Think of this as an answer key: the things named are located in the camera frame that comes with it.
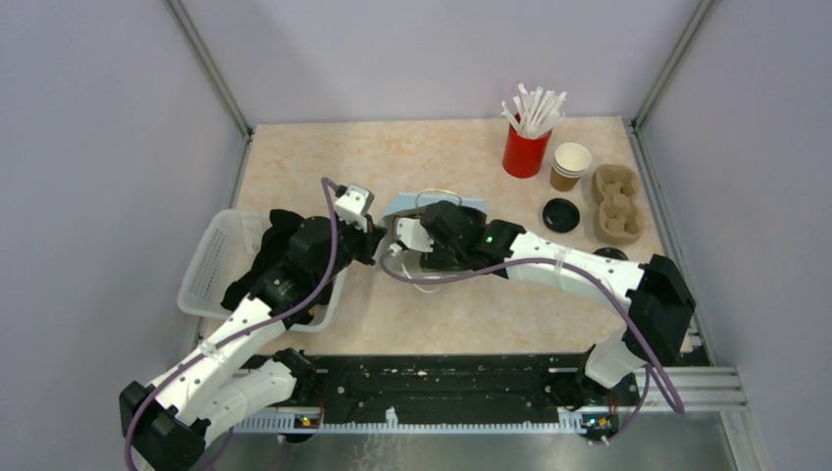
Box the light blue paper bag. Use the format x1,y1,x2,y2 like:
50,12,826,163
378,188,489,293

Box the black cloth in basket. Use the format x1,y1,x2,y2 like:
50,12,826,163
220,209,331,313

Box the cardboard cup carrier tray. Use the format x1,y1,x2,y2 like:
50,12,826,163
592,164,646,244

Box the black plastic cup lid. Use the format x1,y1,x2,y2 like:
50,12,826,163
593,246,629,261

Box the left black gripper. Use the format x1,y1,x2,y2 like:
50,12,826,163
315,210,387,287

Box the white toothed cable rail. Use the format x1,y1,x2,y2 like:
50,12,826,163
234,408,587,435

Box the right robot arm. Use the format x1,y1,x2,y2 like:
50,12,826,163
380,200,696,404

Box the white wrapped straws bundle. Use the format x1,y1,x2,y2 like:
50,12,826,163
500,83,568,140

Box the red ribbed straw cup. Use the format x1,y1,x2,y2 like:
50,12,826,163
502,125,552,179

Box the stacked brown paper cups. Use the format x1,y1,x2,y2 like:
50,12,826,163
549,142,592,191

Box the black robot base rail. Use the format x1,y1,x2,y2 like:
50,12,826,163
255,353,645,434

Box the stack of black lids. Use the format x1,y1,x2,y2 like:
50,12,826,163
542,198,581,234

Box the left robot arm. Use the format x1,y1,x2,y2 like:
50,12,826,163
119,178,386,470

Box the clear plastic basket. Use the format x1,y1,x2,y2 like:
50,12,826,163
178,209,352,333

